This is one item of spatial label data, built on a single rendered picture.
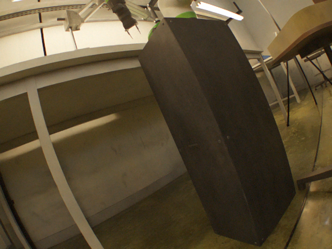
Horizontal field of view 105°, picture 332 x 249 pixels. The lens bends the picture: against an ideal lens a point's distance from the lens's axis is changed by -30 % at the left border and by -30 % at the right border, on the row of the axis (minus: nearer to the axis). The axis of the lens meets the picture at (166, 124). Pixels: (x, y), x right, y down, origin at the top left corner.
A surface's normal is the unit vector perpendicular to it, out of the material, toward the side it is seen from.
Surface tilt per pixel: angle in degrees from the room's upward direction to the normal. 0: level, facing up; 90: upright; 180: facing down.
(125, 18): 126
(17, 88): 90
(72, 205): 90
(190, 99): 90
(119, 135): 90
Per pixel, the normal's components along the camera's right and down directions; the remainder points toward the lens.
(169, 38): -0.80, 0.33
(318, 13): -0.27, 0.08
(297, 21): -0.91, 0.40
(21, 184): 0.54, -0.27
